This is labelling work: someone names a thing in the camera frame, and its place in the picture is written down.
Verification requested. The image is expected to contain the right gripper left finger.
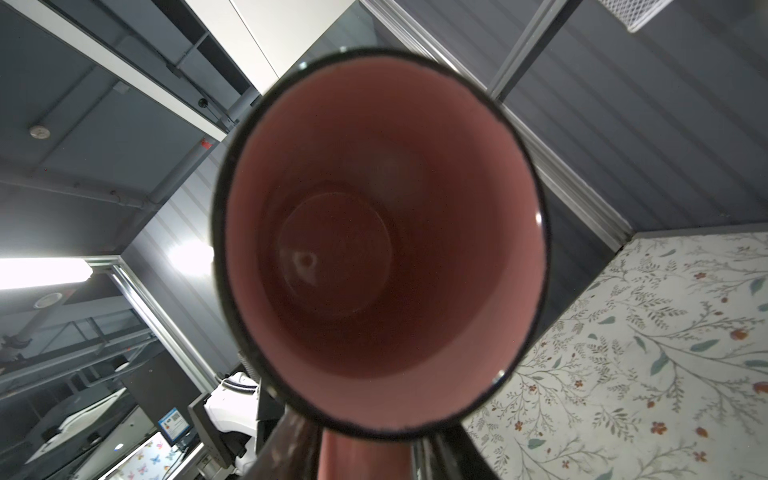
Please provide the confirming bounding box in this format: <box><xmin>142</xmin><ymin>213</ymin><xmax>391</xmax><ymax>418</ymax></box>
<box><xmin>242</xmin><ymin>408</ymin><xmax>323</xmax><ymax>480</ymax></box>

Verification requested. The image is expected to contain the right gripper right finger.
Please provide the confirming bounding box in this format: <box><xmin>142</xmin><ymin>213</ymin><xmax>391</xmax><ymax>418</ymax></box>
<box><xmin>411</xmin><ymin>424</ymin><xmax>499</xmax><ymax>480</ymax></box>

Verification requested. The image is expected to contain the pink ghost mug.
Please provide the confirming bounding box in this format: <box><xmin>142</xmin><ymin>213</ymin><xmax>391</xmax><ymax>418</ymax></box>
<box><xmin>211</xmin><ymin>48</ymin><xmax>550</xmax><ymax>479</ymax></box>

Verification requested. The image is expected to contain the white wire mesh basket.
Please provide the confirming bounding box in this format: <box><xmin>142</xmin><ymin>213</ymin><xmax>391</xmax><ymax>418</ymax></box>
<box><xmin>599</xmin><ymin>0</ymin><xmax>673</xmax><ymax>33</ymax></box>

